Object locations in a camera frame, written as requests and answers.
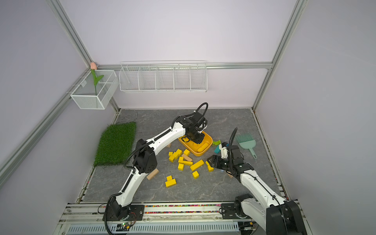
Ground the green arch block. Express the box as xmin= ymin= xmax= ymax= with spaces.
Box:
xmin=212 ymin=140 xmax=221 ymax=146

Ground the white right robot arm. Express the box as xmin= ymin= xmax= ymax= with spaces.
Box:
xmin=207 ymin=146 xmax=307 ymax=235

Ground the yellow plastic tub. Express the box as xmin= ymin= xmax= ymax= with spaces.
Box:
xmin=178 ymin=131 xmax=213 ymax=157

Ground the yellow block bottom wide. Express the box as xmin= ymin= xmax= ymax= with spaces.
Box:
xmin=165 ymin=179 xmax=177 ymax=188

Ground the yellow small cube right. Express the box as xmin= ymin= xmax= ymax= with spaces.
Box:
xmin=193 ymin=171 xmax=199 ymax=179

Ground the green plastic dustpan brush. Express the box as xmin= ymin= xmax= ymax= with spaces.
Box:
xmin=236 ymin=134 xmax=257 ymax=159

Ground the white mesh corner basket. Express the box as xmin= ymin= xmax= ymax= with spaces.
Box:
xmin=70 ymin=70 xmax=119 ymax=110

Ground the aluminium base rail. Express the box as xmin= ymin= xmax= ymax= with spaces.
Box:
xmin=54 ymin=202 xmax=265 ymax=235

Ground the yellow flat horizontal block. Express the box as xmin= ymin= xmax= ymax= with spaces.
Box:
xmin=178 ymin=161 xmax=193 ymax=166

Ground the teal block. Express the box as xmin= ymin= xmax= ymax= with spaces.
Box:
xmin=214 ymin=146 xmax=220 ymax=154

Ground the pink artificial tulip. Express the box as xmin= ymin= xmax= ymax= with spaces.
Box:
xmin=90 ymin=62 xmax=104 ymax=96

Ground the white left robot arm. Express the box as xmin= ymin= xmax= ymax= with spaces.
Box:
xmin=103 ymin=110 xmax=207 ymax=221

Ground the yellow long block diagonal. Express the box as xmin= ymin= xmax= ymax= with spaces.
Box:
xmin=190 ymin=160 xmax=205 ymax=172

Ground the green artificial grass mat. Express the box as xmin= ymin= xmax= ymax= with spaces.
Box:
xmin=94 ymin=122 xmax=137 ymax=166

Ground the natural wood centre block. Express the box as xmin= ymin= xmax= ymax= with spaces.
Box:
xmin=182 ymin=154 xmax=193 ymax=162

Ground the natural wood long block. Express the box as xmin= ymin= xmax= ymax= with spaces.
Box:
xmin=147 ymin=168 xmax=159 ymax=180

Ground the white wire shelf basket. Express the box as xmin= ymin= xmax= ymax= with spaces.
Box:
xmin=119 ymin=60 xmax=208 ymax=93

